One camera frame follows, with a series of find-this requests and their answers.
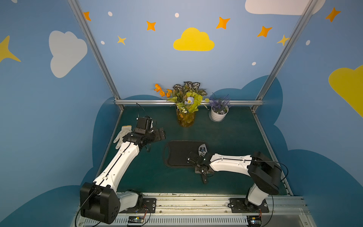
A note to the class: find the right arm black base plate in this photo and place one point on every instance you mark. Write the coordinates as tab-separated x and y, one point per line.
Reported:
241	205

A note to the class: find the black cutting board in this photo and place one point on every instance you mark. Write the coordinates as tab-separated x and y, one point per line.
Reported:
176	153

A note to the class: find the white work glove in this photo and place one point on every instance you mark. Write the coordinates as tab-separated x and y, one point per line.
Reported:
119	138

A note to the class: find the lavender plant in white pot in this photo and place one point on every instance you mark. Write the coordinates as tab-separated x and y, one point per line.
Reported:
219	107

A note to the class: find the aluminium front rail base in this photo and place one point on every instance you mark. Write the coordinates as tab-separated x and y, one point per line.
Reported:
214	210

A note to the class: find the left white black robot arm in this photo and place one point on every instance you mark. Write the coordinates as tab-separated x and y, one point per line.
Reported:
98	199

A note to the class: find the left aluminium frame post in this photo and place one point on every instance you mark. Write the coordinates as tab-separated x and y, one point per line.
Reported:
77	11

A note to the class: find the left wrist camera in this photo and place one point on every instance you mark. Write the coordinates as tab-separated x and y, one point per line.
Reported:
144	125

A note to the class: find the right circuit board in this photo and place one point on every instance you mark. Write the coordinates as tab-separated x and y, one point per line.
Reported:
254	221

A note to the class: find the left green circuit board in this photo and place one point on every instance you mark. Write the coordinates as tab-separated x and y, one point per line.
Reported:
136	221

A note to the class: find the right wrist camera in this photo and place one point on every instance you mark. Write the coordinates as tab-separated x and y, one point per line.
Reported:
202	150

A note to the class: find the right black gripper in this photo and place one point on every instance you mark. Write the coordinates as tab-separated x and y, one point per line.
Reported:
195	163

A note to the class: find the flower bouquet in glass vase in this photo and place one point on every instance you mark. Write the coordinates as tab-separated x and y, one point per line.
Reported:
187	98

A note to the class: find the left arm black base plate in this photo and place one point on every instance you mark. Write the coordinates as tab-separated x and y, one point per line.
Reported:
142	206

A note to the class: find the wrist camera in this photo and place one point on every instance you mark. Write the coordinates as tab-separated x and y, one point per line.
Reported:
144	125
202	150

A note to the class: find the rear aluminium frame bar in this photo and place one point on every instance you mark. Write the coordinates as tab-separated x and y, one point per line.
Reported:
165	102

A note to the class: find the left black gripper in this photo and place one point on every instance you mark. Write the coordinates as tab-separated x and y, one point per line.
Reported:
158	135

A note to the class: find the right aluminium frame post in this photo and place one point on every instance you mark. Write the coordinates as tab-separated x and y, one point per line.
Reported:
297	31

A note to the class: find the aluminium frame post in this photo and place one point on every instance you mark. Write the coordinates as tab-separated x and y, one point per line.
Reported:
297	31
77	11

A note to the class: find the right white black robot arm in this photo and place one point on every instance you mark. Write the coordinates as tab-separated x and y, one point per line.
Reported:
265	173

